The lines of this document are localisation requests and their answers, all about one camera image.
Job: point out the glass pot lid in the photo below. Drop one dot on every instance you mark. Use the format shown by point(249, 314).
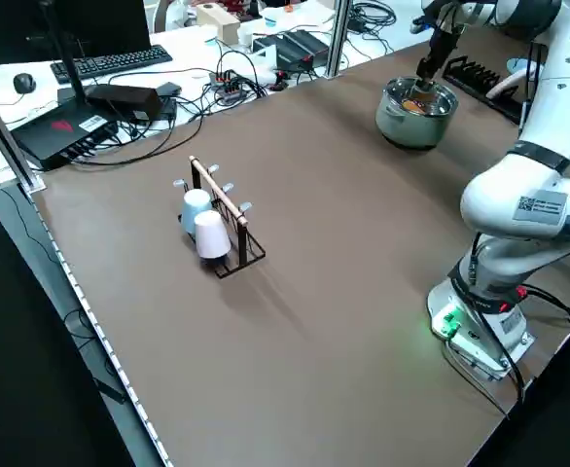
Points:
point(443, 97)

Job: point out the black power adapter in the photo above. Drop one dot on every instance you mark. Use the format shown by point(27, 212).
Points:
point(168, 89)

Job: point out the black ribbed device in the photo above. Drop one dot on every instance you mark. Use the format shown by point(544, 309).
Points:
point(295, 46)

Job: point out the black keyboard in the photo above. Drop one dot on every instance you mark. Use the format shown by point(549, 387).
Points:
point(115, 61)

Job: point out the light blue plate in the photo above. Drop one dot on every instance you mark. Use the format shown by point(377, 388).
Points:
point(514, 64)

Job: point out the aluminium frame rail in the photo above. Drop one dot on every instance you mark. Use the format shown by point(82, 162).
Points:
point(3, 131)

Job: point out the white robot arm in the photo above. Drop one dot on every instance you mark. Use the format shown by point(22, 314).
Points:
point(509, 204)

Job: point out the white plate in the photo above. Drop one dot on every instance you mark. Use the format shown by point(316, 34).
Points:
point(501, 86)

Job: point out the black rectangular box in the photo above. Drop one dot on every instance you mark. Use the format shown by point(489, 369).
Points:
point(124, 99)

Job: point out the aluminium frame post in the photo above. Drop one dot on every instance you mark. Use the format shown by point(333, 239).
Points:
point(339, 34)

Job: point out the grey usb hub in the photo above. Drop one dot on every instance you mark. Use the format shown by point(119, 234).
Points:
point(226, 85)

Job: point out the white cup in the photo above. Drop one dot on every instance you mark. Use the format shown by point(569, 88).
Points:
point(211, 236)

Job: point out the black computer mouse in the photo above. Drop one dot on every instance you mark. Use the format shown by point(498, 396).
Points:
point(24, 82)

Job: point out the orange corn cob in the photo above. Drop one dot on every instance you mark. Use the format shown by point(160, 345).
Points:
point(414, 105)

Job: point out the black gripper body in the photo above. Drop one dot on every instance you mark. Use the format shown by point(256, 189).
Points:
point(444, 44)

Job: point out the stainless steel pot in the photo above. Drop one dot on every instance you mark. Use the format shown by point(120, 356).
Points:
point(411, 129)

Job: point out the light blue cup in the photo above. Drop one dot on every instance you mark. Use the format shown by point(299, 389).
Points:
point(193, 209)

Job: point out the black monitor stand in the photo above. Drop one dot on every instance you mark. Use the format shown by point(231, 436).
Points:
point(73, 73)

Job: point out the black dish rack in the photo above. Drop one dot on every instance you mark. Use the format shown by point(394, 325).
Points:
point(474, 80)

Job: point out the black computer monitor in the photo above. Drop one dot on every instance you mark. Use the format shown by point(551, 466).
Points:
point(95, 24)

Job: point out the wooden box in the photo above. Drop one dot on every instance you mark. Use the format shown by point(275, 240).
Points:
point(217, 22)

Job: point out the black computer with red logo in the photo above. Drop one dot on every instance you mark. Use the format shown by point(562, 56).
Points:
point(61, 129)

